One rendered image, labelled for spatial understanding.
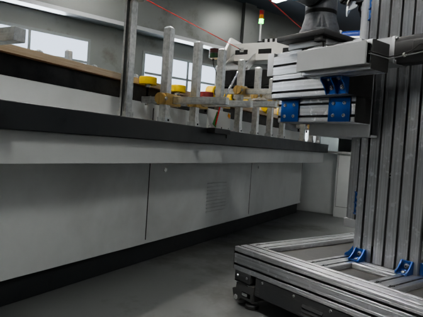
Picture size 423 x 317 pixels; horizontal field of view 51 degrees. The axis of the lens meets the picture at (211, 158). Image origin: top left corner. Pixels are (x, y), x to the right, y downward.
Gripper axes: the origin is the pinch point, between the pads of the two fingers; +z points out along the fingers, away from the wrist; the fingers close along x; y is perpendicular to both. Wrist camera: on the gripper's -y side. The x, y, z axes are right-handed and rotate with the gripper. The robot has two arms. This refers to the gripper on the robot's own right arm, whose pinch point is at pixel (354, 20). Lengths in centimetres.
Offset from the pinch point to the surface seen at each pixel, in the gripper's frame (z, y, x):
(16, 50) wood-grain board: 43, -15, -161
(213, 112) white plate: 53, -38, -60
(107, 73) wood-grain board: 43, -33, -121
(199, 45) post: 23, -32, -75
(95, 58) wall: -56, -536, 82
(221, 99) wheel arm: 51, -1, -84
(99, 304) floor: 132, -9, -129
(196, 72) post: 36, -33, -75
